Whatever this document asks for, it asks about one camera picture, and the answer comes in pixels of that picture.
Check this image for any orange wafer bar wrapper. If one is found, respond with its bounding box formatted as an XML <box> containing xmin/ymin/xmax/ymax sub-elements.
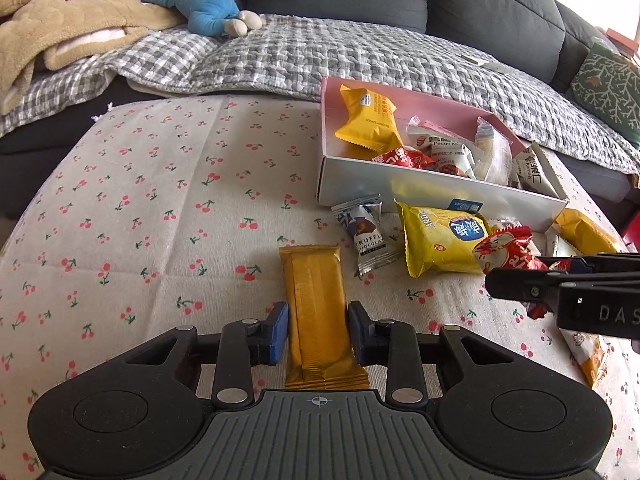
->
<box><xmin>279</xmin><ymin>245</ymin><xmax>369</xmax><ymax>391</ymax></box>

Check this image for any yellow orange small snack packet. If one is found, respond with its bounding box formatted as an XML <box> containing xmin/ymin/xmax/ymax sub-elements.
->
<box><xmin>560</xmin><ymin>328</ymin><xmax>612</xmax><ymax>389</ymax></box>

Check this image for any pale yellow white cake packet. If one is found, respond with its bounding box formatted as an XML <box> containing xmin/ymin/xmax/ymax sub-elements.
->
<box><xmin>542</xmin><ymin>228</ymin><xmax>582</xmax><ymax>257</ymax></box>

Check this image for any large red snack packet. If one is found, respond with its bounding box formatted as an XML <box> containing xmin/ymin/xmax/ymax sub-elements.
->
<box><xmin>473</xmin><ymin>226</ymin><xmax>572</xmax><ymax>320</ymax></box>

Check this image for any silver truffle chocolate packet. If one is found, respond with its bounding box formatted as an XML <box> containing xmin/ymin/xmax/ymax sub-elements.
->
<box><xmin>331</xmin><ymin>194</ymin><xmax>400</xmax><ymax>276</ymax></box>

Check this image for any yellow cracker pack blue label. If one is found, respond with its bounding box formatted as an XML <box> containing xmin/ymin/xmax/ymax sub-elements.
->
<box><xmin>395</xmin><ymin>200</ymin><xmax>489</xmax><ymax>278</ymax></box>

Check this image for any white nut triangle packet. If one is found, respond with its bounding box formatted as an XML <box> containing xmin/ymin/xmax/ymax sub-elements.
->
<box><xmin>510</xmin><ymin>143</ymin><xmax>566</xmax><ymax>200</ymax></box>

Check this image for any clear rice cracker packet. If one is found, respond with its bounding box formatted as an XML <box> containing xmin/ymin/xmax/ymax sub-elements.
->
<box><xmin>474</xmin><ymin>117</ymin><xmax>512</xmax><ymax>186</ymax></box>

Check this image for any small red snack packet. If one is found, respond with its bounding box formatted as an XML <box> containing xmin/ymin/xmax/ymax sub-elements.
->
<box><xmin>372</xmin><ymin>146</ymin><xmax>435</xmax><ymax>170</ymax></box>

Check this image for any white pecan kernel packet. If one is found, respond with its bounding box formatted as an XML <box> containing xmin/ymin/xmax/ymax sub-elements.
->
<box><xmin>406</xmin><ymin>116</ymin><xmax>476</xmax><ymax>179</ymax></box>

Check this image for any large yellow waffle snack bag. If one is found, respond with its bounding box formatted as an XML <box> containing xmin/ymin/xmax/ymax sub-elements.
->
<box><xmin>334</xmin><ymin>84</ymin><xmax>402</xmax><ymax>155</ymax></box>

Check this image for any cherry print tablecloth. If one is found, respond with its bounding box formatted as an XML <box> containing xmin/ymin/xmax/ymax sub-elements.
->
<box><xmin>0</xmin><ymin>94</ymin><xmax>640</xmax><ymax>480</ymax></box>

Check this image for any pink and white cardboard box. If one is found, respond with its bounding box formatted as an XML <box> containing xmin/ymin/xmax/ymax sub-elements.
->
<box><xmin>316</xmin><ymin>77</ymin><xmax>568</xmax><ymax>231</ymax></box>

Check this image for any green patterned cushion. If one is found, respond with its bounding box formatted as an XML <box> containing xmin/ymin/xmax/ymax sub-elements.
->
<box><xmin>570</xmin><ymin>42</ymin><xmax>639</xmax><ymax>148</ymax></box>

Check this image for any white paper on sofa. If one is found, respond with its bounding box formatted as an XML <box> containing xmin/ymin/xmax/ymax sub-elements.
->
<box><xmin>461</xmin><ymin>54</ymin><xmax>513</xmax><ymax>74</ymax></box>

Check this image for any grey checked sofa cover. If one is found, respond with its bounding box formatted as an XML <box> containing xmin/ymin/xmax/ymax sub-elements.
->
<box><xmin>1</xmin><ymin>15</ymin><xmax>639</xmax><ymax>174</ymax></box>

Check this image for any dark grey sofa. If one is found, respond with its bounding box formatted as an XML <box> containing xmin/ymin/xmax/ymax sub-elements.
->
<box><xmin>1</xmin><ymin>0</ymin><xmax>604</xmax><ymax>218</ymax></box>

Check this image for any blue plush toy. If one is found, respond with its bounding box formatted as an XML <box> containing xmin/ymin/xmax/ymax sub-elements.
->
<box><xmin>141</xmin><ymin>0</ymin><xmax>265</xmax><ymax>38</ymax></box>

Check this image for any beige quilted blanket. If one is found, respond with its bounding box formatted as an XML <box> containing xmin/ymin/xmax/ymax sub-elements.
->
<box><xmin>1</xmin><ymin>0</ymin><xmax>181</xmax><ymax>115</ymax></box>

